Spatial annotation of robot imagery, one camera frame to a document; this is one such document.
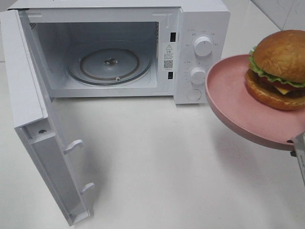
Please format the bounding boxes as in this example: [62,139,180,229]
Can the pink round plate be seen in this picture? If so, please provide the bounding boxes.
[205,54,305,151]

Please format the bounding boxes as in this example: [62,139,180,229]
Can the white microwave door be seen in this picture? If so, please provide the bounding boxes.
[0,10,94,225]

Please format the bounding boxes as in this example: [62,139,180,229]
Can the burger with lettuce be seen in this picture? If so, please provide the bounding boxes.
[245,30,305,111]

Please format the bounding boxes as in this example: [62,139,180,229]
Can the white microwave oven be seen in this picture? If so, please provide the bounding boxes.
[7,0,230,104]

